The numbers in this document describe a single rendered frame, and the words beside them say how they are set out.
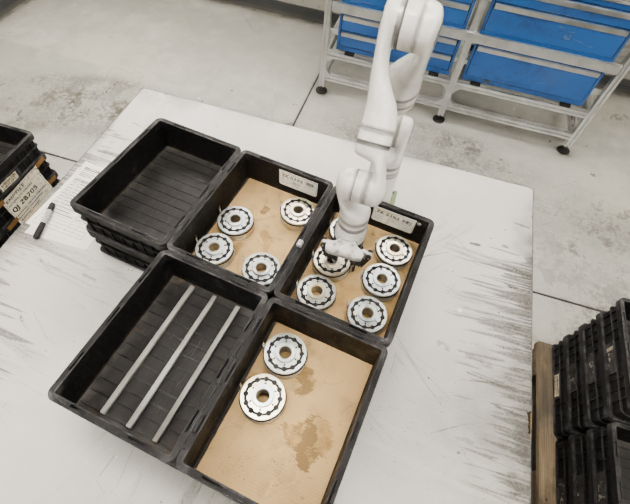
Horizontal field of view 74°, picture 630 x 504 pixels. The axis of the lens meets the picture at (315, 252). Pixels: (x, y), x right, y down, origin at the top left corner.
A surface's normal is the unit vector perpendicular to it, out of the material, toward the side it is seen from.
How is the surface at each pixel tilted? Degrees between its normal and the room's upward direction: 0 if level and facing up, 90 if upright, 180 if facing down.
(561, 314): 0
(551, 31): 90
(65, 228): 0
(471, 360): 0
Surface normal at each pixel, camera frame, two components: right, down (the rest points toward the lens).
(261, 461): 0.07, -0.55
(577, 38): -0.29, 0.79
